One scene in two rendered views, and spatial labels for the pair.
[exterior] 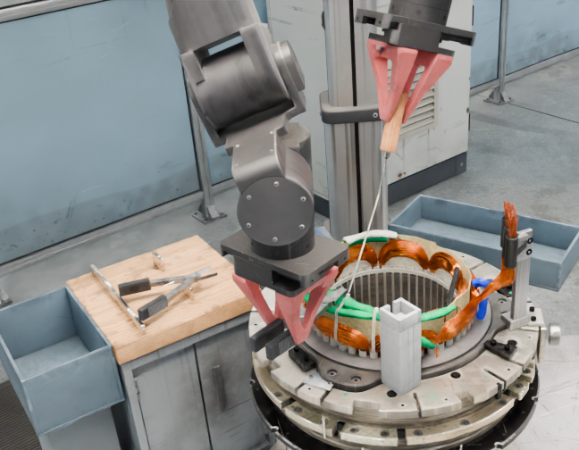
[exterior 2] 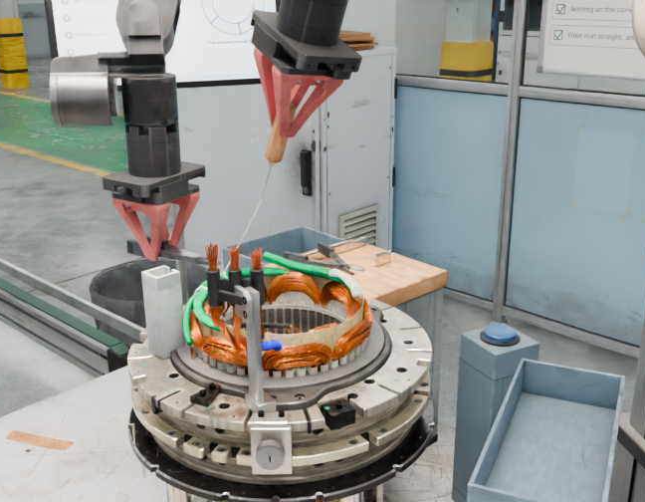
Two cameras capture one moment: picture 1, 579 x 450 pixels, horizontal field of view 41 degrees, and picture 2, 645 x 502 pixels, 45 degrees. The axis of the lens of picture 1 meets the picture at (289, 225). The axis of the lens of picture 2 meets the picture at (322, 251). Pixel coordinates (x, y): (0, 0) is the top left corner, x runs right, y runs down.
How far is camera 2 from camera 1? 105 cm
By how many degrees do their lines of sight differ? 71
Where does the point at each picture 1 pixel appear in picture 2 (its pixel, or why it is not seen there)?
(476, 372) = (174, 385)
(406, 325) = (146, 282)
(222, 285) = not seen: hidden behind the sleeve
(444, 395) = (144, 370)
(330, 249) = (139, 181)
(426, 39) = (267, 45)
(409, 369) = (152, 331)
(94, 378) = not seen: hidden behind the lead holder
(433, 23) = (274, 31)
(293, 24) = not seen: outside the picture
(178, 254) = (406, 268)
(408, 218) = (577, 385)
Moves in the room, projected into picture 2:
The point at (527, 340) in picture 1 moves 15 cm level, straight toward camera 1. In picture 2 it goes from (227, 414) to (68, 403)
